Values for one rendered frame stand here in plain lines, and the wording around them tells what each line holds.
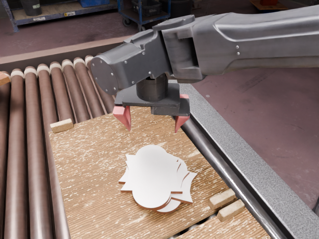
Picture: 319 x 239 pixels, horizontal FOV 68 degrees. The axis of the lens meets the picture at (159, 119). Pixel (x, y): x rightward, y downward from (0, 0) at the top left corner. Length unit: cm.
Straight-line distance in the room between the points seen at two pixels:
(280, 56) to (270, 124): 203
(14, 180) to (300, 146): 197
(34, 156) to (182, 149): 40
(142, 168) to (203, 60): 31
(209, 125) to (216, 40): 49
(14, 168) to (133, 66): 49
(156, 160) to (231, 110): 181
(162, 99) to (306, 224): 41
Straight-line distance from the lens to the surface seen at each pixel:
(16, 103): 94
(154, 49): 34
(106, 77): 33
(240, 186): 62
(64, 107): 85
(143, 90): 40
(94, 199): 57
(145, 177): 51
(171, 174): 52
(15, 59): 116
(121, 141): 66
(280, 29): 25
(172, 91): 44
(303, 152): 216
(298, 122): 242
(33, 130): 80
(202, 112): 79
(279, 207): 63
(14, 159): 74
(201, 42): 29
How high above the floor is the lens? 142
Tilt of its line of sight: 42 degrees down
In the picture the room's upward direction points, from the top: straight up
